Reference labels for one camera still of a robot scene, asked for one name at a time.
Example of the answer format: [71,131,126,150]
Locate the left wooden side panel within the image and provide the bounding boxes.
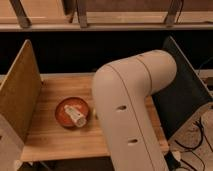
[0,39,43,171]

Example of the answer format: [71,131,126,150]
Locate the red ceramic bowl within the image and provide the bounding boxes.
[55,97,89,128]

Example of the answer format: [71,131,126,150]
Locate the wooden shelf rail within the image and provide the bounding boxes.
[0,0,213,32]

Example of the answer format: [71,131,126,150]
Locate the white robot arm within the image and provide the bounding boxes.
[92,50,177,171]

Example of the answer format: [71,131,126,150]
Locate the black floor cables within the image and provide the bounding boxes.
[173,116,213,171]

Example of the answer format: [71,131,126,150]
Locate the dark right side panel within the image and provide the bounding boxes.
[152,36,213,141]

